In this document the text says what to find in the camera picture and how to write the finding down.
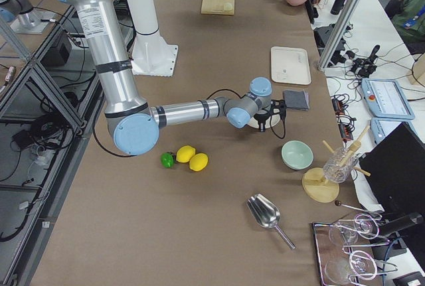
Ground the yellow lemon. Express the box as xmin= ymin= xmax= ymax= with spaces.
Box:
xmin=176 ymin=145 xmax=196 ymax=163
xmin=189 ymin=153 xmax=209 ymax=172

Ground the clear glass cup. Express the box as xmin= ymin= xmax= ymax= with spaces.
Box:
xmin=323 ymin=147 xmax=358 ymax=183

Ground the teach pendant far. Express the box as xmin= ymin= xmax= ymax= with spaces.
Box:
xmin=361 ymin=78 xmax=415 ymax=120

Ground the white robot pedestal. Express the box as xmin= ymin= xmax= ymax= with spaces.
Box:
xmin=127 ymin=0 xmax=178 ymax=77

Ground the metal glass rack tray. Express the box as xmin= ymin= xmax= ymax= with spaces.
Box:
xmin=311 ymin=213 xmax=398 ymax=285

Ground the wooden cutting board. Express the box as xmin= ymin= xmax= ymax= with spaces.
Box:
xmin=201 ymin=0 xmax=235 ymax=15

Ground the aluminium frame post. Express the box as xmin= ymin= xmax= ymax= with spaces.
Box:
xmin=317 ymin=0 xmax=360 ymax=72

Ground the yellow lemon near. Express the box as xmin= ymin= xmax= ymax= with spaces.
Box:
xmin=189 ymin=153 xmax=209 ymax=172

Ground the wooden cup stand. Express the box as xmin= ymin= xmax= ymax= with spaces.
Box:
xmin=302 ymin=125 xmax=371 ymax=203

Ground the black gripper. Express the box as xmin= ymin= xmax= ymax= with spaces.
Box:
xmin=255 ymin=100 xmax=286 ymax=132

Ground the cream round plate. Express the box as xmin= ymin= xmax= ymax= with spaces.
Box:
xmin=248 ymin=114 xmax=281 ymax=130

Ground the teach pendant near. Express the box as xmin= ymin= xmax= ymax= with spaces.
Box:
xmin=370 ymin=117 xmax=414 ymax=144

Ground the metal scoop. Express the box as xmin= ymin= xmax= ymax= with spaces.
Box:
xmin=246 ymin=193 xmax=296 ymax=250

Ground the black monitor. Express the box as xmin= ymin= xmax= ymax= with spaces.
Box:
xmin=360 ymin=122 xmax=424 ymax=214

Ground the green lime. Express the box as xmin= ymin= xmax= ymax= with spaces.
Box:
xmin=160 ymin=152 xmax=175 ymax=169

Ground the yellow lemon far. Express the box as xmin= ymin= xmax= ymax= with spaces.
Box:
xmin=176 ymin=145 xmax=196 ymax=163

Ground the seated person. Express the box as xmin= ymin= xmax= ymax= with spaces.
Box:
xmin=384 ymin=0 xmax=424 ymax=55

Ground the teach pendant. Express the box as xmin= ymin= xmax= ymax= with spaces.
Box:
xmin=361 ymin=78 xmax=415 ymax=120
xmin=370 ymin=117 xmax=414 ymax=144

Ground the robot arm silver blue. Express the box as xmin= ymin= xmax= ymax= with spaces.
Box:
xmin=60 ymin=0 xmax=286 ymax=155
xmin=1 ymin=0 xmax=47 ymax=35

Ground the cream rectangular tray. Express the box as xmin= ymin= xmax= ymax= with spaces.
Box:
xmin=270 ymin=46 xmax=311 ymax=86

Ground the grey folded cloth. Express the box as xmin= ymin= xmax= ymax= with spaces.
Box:
xmin=283 ymin=90 xmax=309 ymax=111

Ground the mint green bowl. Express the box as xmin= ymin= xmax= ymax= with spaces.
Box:
xmin=281 ymin=141 xmax=313 ymax=170

